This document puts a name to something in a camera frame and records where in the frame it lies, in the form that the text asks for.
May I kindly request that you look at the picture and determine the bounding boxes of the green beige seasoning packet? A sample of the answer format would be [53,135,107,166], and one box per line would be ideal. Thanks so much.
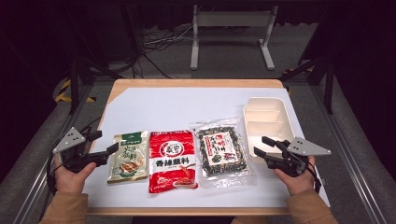
[106,130,149,185]

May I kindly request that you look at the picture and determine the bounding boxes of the yellow black hazard tape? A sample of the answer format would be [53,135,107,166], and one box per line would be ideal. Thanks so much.
[54,77,96,104]

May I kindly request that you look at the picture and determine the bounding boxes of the beige compartment tray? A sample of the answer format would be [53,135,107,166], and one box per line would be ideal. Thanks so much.
[242,96,296,158]

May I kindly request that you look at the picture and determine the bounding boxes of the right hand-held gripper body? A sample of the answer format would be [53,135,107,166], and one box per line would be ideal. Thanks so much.
[267,136,332,177]

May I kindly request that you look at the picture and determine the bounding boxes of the person's left hand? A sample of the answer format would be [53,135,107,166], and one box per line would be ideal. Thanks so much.
[54,155,97,194]

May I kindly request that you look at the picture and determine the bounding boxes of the white table mat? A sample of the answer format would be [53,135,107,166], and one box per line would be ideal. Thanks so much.
[82,87,331,209]

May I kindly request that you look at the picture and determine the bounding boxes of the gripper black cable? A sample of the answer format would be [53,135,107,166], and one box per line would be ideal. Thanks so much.
[46,136,64,195]
[306,157,322,194]

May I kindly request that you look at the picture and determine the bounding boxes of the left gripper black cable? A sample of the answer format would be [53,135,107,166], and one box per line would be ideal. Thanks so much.
[46,136,64,195]

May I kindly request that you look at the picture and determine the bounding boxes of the bundle of floor cables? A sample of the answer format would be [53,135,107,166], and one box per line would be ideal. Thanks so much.
[136,26,194,78]

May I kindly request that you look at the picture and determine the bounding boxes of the aluminium floor rail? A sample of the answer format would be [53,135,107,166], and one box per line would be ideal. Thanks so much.
[12,82,96,224]
[311,83,389,224]

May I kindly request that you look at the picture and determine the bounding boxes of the black metal stand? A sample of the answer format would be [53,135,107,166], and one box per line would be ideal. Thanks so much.
[278,55,335,115]
[66,55,122,115]

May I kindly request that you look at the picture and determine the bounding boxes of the red seasoning packet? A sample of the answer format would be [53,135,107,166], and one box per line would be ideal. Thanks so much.
[148,130,199,194]

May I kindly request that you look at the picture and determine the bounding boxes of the person's right hand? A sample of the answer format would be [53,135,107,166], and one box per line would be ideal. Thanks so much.
[274,156,317,196]

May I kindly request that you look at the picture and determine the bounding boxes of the clear seaweed flake bag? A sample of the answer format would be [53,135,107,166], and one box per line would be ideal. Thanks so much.
[190,117,258,189]

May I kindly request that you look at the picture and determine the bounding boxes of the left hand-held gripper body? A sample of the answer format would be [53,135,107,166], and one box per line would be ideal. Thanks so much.
[52,126,108,174]

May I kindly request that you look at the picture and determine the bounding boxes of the white metal desk frame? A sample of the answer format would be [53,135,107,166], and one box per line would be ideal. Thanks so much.
[190,4,279,71]

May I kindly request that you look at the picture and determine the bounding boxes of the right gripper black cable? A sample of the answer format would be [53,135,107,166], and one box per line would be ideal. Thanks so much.
[306,157,322,194]

